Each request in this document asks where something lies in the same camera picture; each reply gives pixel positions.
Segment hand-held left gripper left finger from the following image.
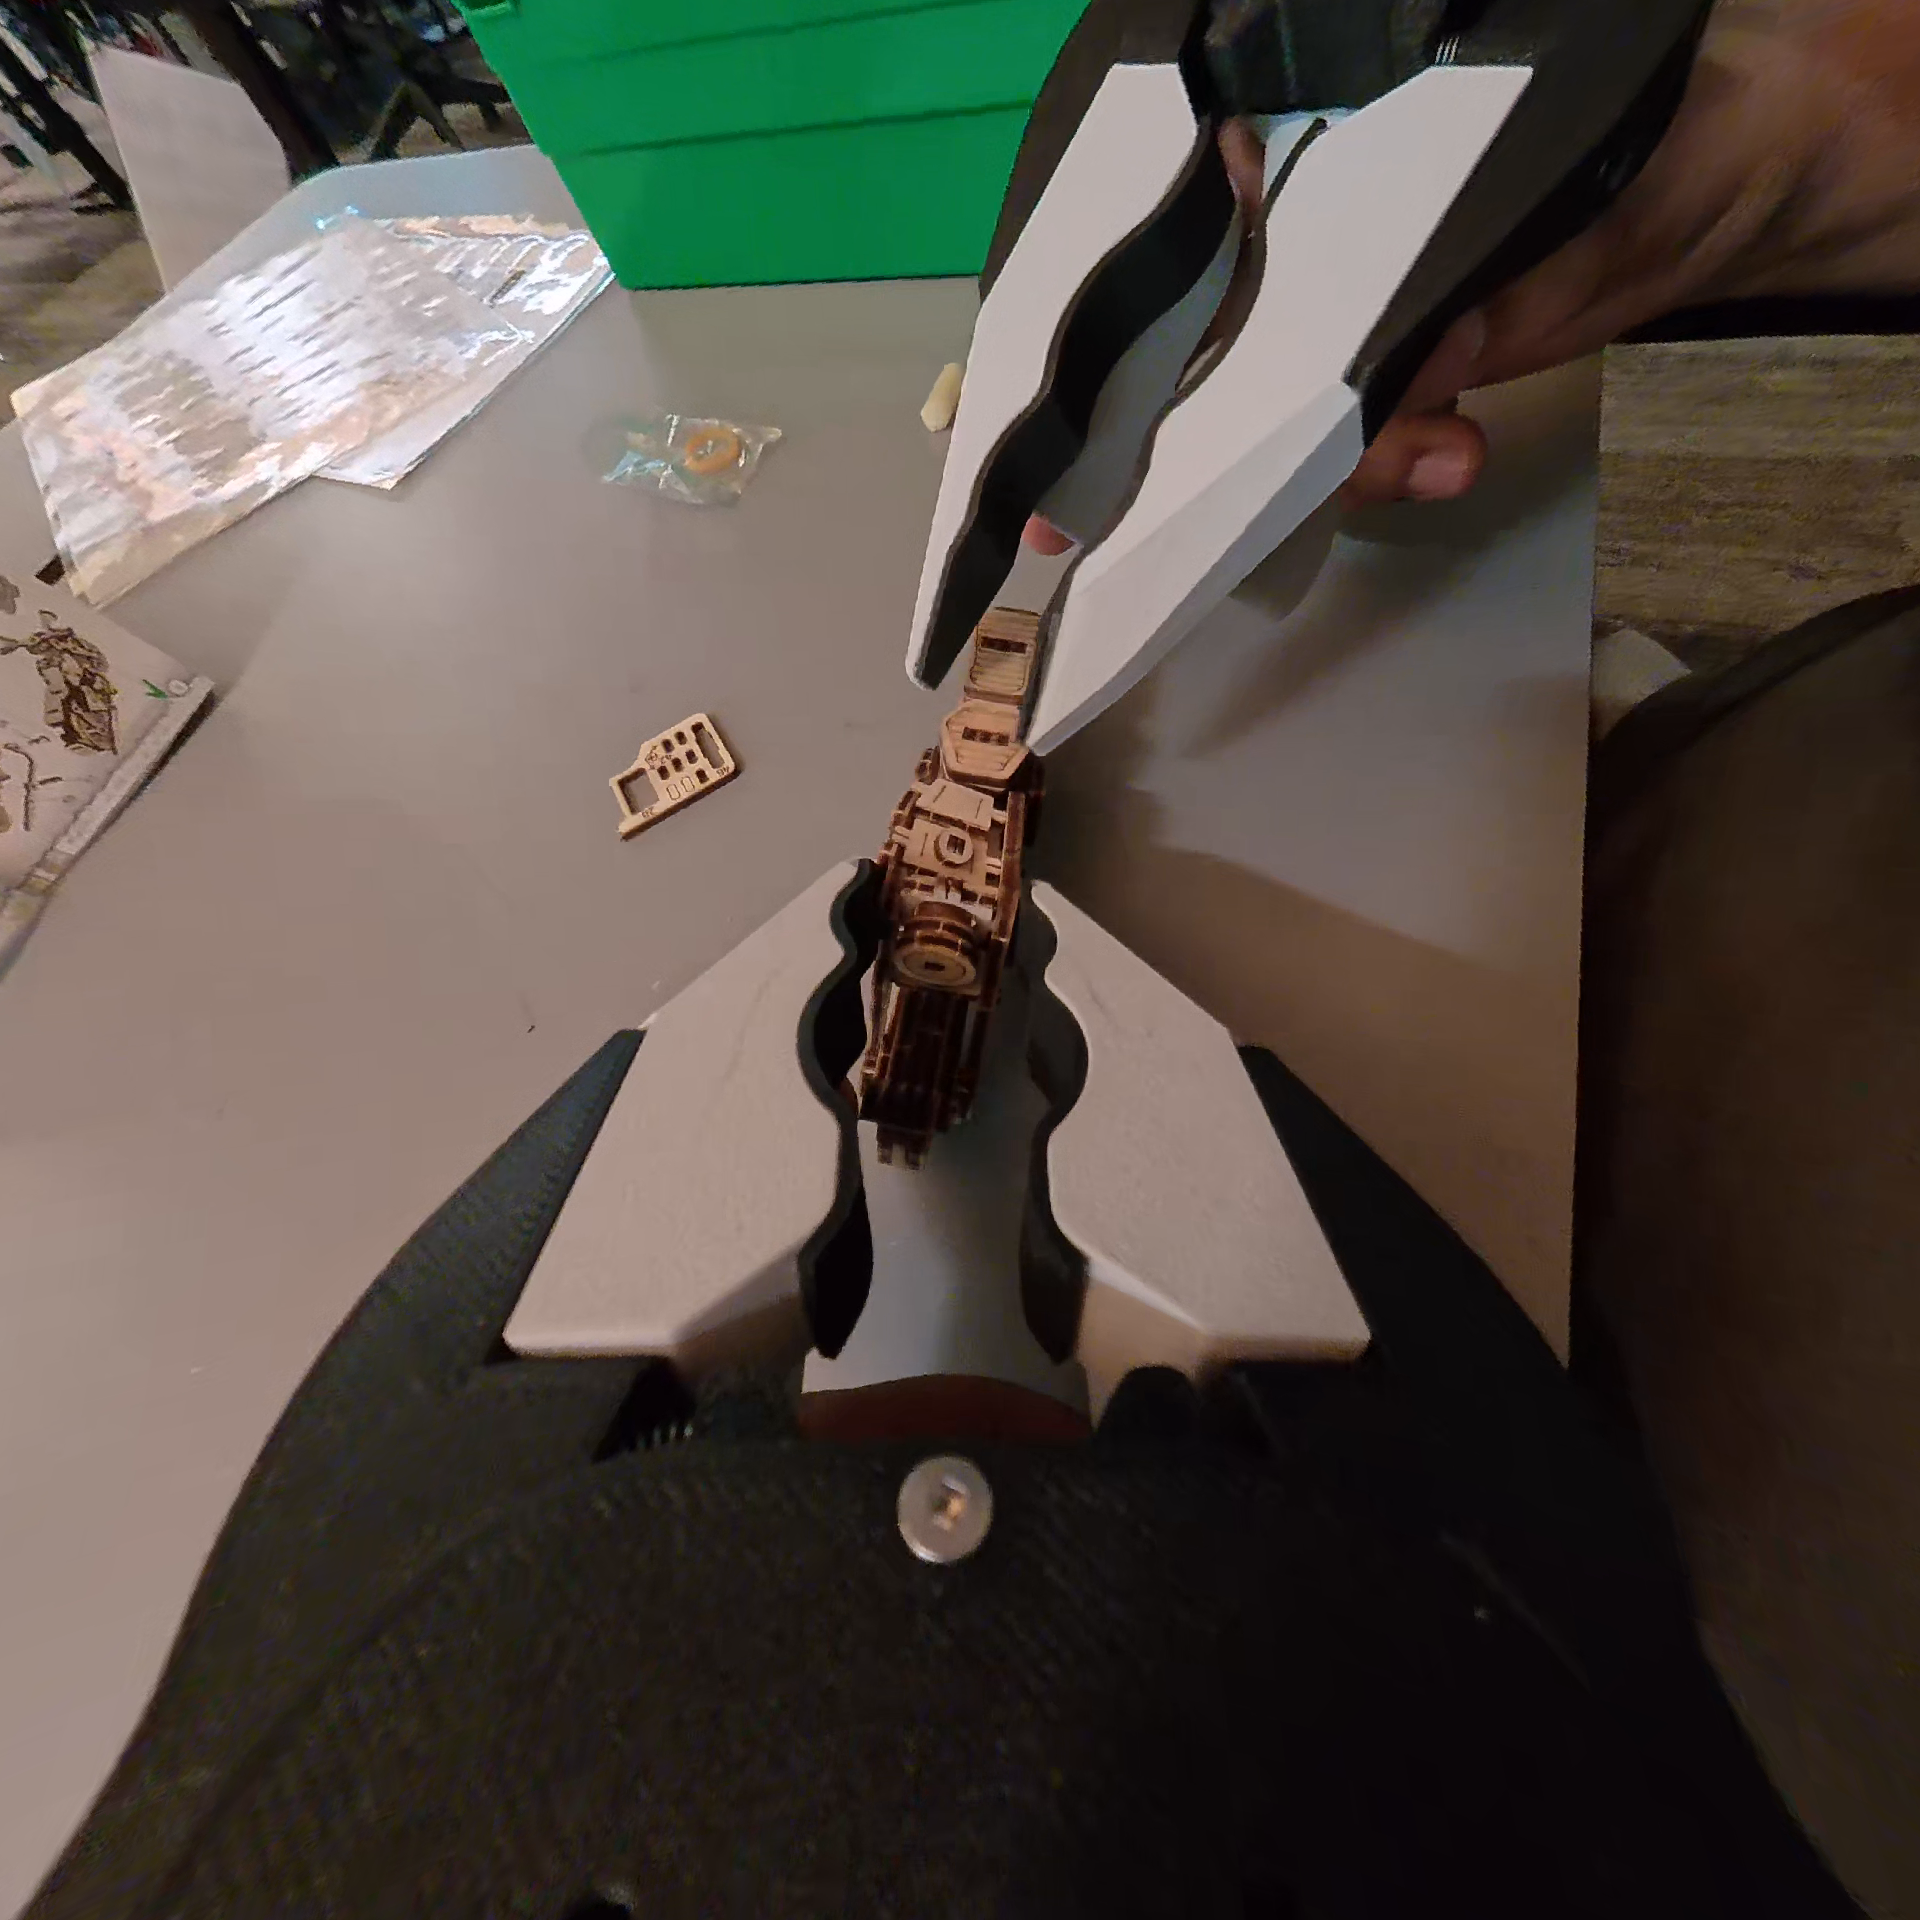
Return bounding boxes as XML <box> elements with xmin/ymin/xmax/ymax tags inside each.
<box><xmin>503</xmin><ymin>860</ymin><xmax>878</xmax><ymax>1367</ymax></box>

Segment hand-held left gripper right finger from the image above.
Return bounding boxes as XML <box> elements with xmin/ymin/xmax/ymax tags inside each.
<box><xmin>1018</xmin><ymin>883</ymin><xmax>1375</xmax><ymax>1419</ymax></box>

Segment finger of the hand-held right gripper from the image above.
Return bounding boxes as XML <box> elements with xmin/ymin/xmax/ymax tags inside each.
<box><xmin>903</xmin><ymin>60</ymin><xmax>1246</xmax><ymax>697</ymax></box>
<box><xmin>1026</xmin><ymin>62</ymin><xmax>1535</xmax><ymax>757</ymax></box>

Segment wooden motorcycle model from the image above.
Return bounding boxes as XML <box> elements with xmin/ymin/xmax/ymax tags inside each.
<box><xmin>854</xmin><ymin>603</ymin><xmax>1049</xmax><ymax>1176</ymax></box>

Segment grey desk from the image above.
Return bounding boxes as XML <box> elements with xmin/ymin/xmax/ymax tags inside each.
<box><xmin>0</xmin><ymin>157</ymin><xmax>1607</xmax><ymax>1920</ymax></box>

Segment person's left hand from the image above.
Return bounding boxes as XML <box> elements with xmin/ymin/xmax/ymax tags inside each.
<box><xmin>804</xmin><ymin>1377</ymin><xmax>1092</xmax><ymax>1448</ymax></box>

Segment person's right hand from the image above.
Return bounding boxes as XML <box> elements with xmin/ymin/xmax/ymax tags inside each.
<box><xmin>1337</xmin><ymin>0</ymin><xmax>1920</xmax><ymax>510</ymax></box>

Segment green plastic bin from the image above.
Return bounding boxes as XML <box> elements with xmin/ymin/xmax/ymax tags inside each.
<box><xmin>451</xmin><ymin>0</ymin><xmax>1103</xmax><ymax>293</ymax></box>

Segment clear bag of rubber bands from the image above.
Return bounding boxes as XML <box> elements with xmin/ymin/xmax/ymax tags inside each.
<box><xmin>582</xmin><ymin>409</ymin><xmax>786</xmax><ymax>513</ymax></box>

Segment person's brown trousers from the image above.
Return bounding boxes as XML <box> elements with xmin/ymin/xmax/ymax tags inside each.
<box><xmin>1566</xmin><ymin>584</ymin><xmax>1920</xmax><ymax>1920</ymax></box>

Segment instruction booklet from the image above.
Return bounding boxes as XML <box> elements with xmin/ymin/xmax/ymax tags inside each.
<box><xmin>0</xmin><ymin>571</ymin><xmax>214</xmax><ymax>971</ymax></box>

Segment white panel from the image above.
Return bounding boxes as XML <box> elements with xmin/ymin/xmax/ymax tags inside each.
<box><xmin>93</xmin><ymin>47</ymin><xmax>294</xmax><ymax>293</ymax></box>

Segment large clear plastic bag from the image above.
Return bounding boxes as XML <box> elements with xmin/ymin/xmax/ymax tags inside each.
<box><xmin>8</xmin><ymin>225</ymin><xmax>514</xmax><ymax>612</ymax></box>

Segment small slotted wooden part frame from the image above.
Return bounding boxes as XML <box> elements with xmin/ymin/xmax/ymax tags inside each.
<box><xmin>606</xmin><ymin>710</ymin><xmax>743</xmax><ymax>842</ymax></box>

